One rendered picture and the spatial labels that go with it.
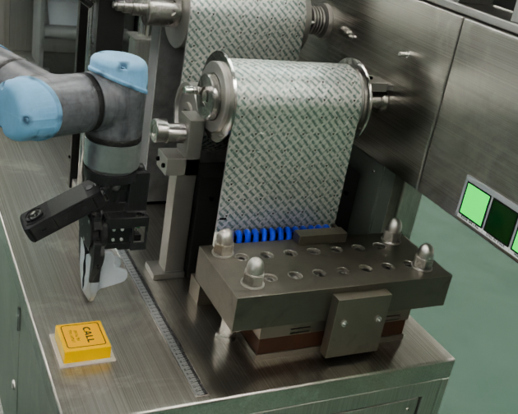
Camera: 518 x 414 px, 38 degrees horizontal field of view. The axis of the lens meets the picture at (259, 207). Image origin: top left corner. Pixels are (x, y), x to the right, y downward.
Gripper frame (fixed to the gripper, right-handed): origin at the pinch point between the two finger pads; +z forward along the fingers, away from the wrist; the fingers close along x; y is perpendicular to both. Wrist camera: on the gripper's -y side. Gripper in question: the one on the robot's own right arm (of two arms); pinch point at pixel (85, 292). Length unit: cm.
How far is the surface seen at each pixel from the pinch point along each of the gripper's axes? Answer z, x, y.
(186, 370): 9.9, -8.5, 13.8
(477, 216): -17, -15, 55
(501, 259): 99, 147, 250
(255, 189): -11.1, 9.8, 30.0
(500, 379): 99, 67, 178
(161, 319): 9.9, 5.1, 14.4
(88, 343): 7.5, -2.3, 0.4
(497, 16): -46, -6, 57
